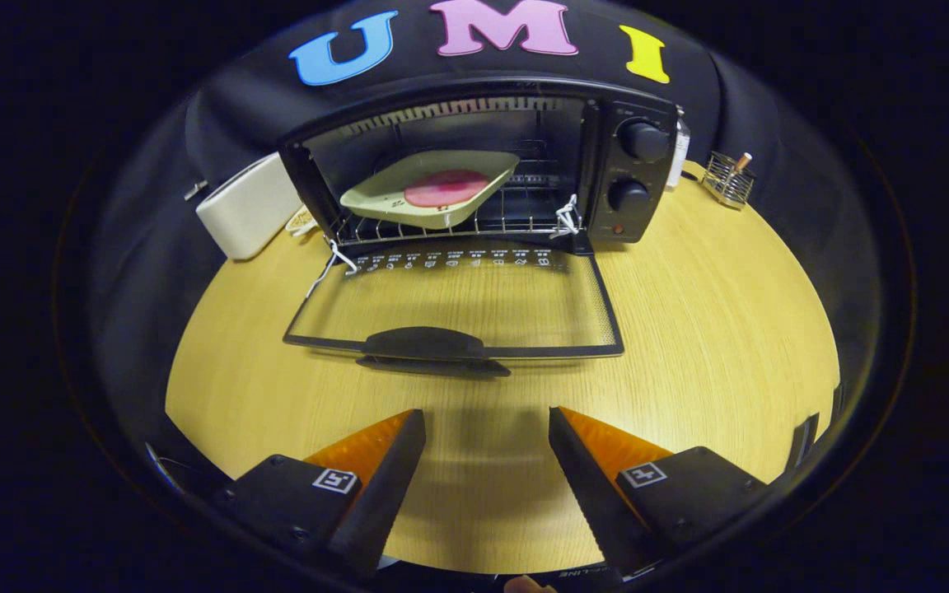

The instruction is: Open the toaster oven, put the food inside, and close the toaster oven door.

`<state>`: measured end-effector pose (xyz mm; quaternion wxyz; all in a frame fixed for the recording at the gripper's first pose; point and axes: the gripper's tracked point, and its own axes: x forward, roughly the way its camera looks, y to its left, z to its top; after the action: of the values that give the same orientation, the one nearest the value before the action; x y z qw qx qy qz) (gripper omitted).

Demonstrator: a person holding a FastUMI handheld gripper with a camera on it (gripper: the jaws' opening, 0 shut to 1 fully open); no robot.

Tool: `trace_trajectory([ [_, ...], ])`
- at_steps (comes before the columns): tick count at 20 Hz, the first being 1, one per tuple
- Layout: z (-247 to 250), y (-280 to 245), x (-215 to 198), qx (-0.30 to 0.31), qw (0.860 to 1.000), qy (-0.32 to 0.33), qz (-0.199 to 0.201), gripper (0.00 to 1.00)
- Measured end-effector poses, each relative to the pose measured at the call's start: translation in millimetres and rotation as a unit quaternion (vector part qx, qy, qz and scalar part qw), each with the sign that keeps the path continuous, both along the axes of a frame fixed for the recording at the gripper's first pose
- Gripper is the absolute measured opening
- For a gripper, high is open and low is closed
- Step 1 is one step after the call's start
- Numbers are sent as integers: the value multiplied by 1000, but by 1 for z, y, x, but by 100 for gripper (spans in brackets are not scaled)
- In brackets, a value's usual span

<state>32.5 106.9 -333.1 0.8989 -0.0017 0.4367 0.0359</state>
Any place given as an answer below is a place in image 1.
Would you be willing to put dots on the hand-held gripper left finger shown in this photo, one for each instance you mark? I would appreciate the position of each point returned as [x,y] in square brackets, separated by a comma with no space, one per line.
[384,486]

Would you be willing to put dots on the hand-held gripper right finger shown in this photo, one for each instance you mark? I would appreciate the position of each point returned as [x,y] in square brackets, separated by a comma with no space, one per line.
[590,486]

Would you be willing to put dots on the small tube with brown tip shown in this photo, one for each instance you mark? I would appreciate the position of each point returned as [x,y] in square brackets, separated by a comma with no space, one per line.
[742,162]

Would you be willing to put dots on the pink ham slice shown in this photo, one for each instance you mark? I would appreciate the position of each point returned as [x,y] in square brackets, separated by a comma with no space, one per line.
[446,188]

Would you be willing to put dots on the white pop-up toaster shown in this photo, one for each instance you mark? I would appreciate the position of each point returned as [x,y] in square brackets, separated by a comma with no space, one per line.
[248,206]

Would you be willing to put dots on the black toaster oven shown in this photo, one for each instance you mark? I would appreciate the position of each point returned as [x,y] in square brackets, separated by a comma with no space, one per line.
[639,185]

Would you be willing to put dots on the small waffle-patterned item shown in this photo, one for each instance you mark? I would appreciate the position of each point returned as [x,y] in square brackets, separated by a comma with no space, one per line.
[301,221]

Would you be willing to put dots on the clear plastic bottle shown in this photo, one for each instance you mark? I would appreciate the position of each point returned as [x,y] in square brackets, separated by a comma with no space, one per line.
[679,152]

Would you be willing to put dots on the cream square plate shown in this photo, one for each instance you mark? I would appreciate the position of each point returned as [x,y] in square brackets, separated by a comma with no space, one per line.
[376,198]

